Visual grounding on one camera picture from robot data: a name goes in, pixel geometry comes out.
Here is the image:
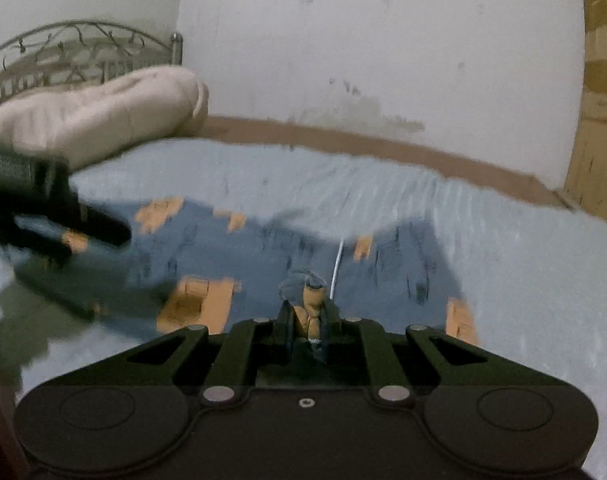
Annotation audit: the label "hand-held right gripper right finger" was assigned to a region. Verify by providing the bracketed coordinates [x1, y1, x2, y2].
[317, 300, 487, 404]

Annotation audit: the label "grey metal headboard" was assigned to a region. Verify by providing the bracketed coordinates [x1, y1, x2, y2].
[0, 20, 185, 117]

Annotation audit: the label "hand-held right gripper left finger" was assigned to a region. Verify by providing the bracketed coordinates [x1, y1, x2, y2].
[126, 301, 297, 404]

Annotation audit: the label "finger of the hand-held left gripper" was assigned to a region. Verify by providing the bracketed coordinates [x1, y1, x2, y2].
[71, 200, 133, 249]
[12, 215, 102, 322]

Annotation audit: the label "blue car-print pants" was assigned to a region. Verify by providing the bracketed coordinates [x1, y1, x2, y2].
[4, 196, 480, 351]

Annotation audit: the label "light wooden board panel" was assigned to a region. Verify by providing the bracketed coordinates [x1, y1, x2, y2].
[563, 0, 607, 235]

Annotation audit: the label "light blue striped quilt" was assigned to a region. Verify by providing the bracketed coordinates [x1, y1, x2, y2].
[0, 139, 607, 480]

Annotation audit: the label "brown wooden bed frame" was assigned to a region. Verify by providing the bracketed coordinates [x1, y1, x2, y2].
[196, 115, 580, 209]

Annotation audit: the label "cream rolled comforter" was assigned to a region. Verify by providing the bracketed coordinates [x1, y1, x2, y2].
[0, 66, 210, 173]

